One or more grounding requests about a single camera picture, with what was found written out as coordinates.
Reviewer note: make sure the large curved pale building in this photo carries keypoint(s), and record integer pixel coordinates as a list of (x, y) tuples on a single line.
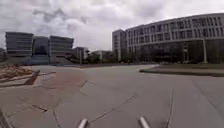
[(173, 33)]

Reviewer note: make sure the pile of brown rubble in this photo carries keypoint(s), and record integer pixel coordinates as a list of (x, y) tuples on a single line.
[(15, 72)]

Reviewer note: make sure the grass lawn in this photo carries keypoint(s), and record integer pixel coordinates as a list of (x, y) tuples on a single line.
[(196, 66)]

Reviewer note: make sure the robot's own part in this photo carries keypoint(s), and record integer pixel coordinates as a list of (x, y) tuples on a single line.
[(82, 123), (144, 123)]

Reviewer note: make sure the dark striped building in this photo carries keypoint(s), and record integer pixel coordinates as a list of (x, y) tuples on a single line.
[(20, 45)]

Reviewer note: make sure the low distant buildings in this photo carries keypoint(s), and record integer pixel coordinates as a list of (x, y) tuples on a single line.
[(95, 55)]

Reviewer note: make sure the grey paved plaza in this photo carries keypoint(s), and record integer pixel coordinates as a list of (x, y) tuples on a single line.
[(126, 83)]

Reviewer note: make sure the grey stone kerb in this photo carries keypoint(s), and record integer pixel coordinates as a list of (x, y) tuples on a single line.
[(180, 72)]

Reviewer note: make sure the row of trees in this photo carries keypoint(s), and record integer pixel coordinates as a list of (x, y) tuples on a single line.
[(156, 53)]

